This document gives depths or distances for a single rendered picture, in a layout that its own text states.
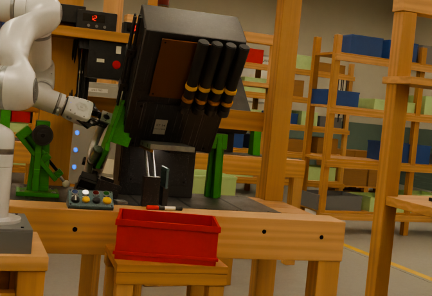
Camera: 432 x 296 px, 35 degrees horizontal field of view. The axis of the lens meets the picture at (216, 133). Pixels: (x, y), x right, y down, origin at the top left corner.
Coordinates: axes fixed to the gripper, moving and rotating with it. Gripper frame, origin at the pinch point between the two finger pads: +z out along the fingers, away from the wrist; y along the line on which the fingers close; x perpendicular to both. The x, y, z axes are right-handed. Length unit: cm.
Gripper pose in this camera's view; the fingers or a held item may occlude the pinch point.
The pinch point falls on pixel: (103, 120)
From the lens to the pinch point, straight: 261.4
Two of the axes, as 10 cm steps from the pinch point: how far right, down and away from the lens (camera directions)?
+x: -4.4, 6.2, 6.5
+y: 0.4, -7.1, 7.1
